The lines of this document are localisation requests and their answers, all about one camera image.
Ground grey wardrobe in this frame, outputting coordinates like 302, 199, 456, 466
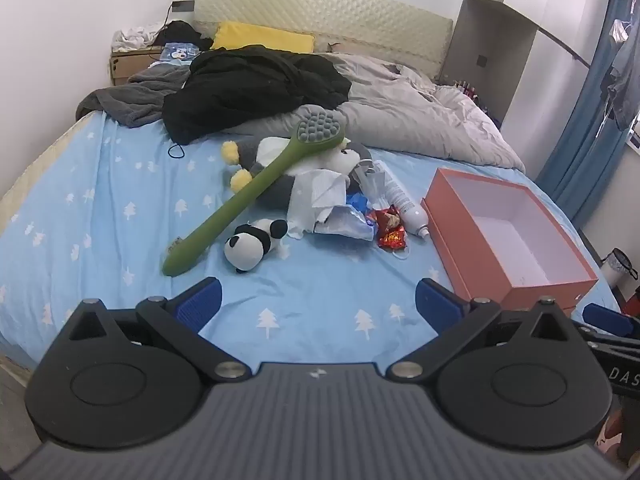
440, 0, 591, 126

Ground white spray bottle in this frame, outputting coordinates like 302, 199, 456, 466
372, 160, 432, 240

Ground dark grey blanket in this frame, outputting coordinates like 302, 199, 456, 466
76, 65, 193, 128

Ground blue snack wrapper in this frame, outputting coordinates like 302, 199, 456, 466
312, 192, 376, 242

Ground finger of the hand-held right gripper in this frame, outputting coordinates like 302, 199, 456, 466
572, 303, 640, 350

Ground yellow pillow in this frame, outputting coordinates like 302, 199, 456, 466
210, 21, 317, 55

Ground row of small bottles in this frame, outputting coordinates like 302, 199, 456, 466
450, 79, 493, 111

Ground black jacket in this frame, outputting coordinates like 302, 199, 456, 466
162, 45, 352, 145

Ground small panda plush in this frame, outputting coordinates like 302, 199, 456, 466
223, 218, 289, 274

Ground green long-handled brush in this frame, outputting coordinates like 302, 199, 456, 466
161, 110, 347, 277

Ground red snack packet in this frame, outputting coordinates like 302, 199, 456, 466
374, 206, 408, 251

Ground trash bin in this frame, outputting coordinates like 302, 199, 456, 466
602, 247, 638, 291

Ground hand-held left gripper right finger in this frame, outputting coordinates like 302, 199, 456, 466
386, 276, 576, 381

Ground brown bedside cabinet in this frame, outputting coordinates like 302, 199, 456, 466
109, 47, 166, 87

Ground blue printed packet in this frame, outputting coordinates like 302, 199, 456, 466
161, 40, 201, 63

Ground white crumpled clothes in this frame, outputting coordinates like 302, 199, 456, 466
111, 25, 168, 53

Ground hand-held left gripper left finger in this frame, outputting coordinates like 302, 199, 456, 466
62, 276, 251, 382

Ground cream quilted headboard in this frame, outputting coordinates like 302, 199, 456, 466
192, 0, 455, 81

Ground grey penguin plush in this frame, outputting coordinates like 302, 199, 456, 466
221, 136, 373, 211

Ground white tissue paper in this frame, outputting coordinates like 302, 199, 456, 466
286, 169, 348, 240

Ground pink cardboard box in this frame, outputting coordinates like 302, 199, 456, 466
420, 167, 599, 317

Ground blue curtain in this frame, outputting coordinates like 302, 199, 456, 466
535, 0, 636, 233

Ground black bag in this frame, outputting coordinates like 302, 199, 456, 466
152, 20, 213, 53

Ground light grey duvet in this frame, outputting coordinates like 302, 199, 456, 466
240, 50, 527, 171

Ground hanging grey clothes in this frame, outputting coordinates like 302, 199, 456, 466
606, 35, 640, 131

